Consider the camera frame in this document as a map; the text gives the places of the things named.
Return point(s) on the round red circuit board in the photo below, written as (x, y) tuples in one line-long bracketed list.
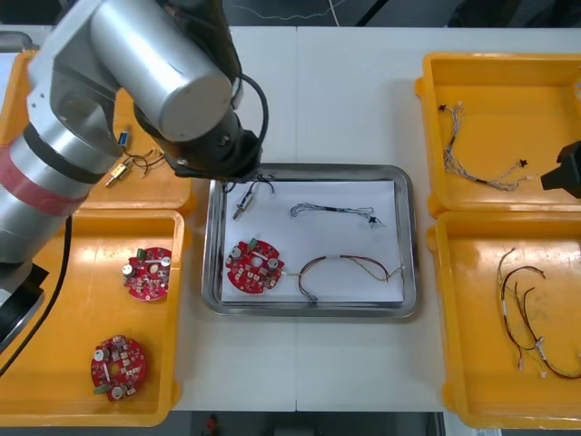
[(252, 272), (150, 277), (120, 370)]

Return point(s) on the grey rounded tray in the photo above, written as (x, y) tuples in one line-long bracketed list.
[(13, 40)]

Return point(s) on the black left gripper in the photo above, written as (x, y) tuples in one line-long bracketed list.
[(218, 161)]

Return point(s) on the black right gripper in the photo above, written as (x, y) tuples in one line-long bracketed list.
[(571, 155)]

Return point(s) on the group of small metal solenoids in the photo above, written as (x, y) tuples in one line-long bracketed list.
[(119, 171)]

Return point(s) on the silver-grey left robot arm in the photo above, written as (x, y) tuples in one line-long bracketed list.
[(113, 82)]

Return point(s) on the yellow-orange plastic bin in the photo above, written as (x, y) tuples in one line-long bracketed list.
[(136, 331), (150, 196), (490, 82), (481, 390)]

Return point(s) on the steel tray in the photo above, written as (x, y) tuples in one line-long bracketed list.
[(313, 310)]

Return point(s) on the white paper sheet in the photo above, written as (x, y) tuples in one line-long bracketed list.
[(327, 238)]

